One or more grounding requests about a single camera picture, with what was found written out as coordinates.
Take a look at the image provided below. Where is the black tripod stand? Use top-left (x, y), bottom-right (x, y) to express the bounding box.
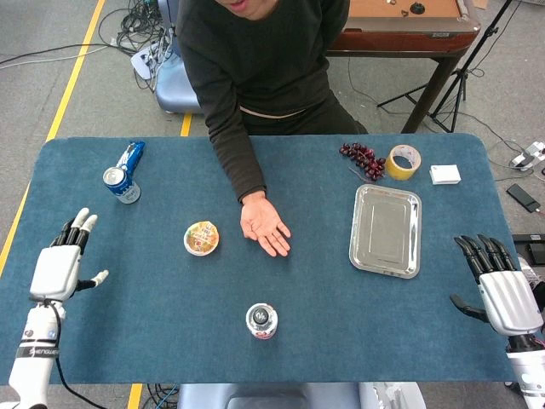
top-left (376, 0), bottom-right (514, 134)

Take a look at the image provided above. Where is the tangle of black cables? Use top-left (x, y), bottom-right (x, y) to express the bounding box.
top-left (98, 0), bottom-right (174, 59)

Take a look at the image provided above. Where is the bunch of dark red grapes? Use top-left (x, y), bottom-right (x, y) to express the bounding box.
top-left (339, 142), bottom-right (387, 182)

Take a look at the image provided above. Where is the small round food cup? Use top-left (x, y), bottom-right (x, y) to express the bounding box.
top-left (183, 220), bottom-right (221, 257)

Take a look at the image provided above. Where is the bottle with black cap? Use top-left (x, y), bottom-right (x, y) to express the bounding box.
top-left (245, 302), bottom-right (279, 341)

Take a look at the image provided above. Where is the brown wooden pool table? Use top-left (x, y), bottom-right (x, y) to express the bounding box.
top-left (327, 0), bottom-right (482, 135)

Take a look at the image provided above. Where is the white card box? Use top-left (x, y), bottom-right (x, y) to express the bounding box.
top-left (429, 164), bottom-right (462, 187)

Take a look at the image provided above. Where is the blue snack packet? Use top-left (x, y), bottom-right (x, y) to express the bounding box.
top-left (116, 141), bottom-right (146, 181)

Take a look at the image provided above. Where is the white power strip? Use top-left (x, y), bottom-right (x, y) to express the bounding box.
top-left (129, 40), bottom-right (174, 81)

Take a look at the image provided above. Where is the blue table cloth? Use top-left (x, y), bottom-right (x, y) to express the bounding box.
top-left (0, 133), bottom-right (519, 386)

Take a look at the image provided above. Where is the person in dark sweater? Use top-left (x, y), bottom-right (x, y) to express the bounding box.
top-left (175, 0), bottom-right (370, 204)

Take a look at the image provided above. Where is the blue grey chair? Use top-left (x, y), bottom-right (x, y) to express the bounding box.
top-left (154, 0), bottom-right (204, 115)

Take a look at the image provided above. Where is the black phone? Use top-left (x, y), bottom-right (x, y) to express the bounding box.
top-left (506, 183), bottom-right (542, 214)

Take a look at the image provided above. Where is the yellow tape roll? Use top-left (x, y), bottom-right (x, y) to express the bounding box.
top-left (385, 144), bottom-right (423, 181)

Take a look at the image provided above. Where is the blue drink can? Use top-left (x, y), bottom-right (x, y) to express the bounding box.
top-left (102, 165), bottom-right (141, 205)

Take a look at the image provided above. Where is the white plug adapter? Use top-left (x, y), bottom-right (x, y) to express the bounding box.
top-left (509, 141), bottom-right (545, 170)

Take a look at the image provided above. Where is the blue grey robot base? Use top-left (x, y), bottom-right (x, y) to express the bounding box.
top-left (176, 382), bottom-right (427, 409)

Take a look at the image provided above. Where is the person's bare hand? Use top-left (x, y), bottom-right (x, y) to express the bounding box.
top-left (239, 191), bottom-right (292, 258)

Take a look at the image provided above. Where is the black box device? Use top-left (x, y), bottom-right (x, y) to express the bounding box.
top-left (512, 233), bottom-right (545, 266)

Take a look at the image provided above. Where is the silver metal tray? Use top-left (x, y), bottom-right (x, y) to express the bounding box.
top-left (348, 183), bottom-right (422, 279)

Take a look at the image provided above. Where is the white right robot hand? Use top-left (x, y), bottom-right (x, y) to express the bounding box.
top-left (450, 233), bottom-right (544, 337)

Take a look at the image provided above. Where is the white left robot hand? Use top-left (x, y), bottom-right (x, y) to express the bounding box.
top-left (29, 207), bottom-right (110, 303)

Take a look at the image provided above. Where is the person's dark-sleeved forearm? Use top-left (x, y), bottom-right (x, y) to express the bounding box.
top-left (182, 25), bottom-right (268, 204)

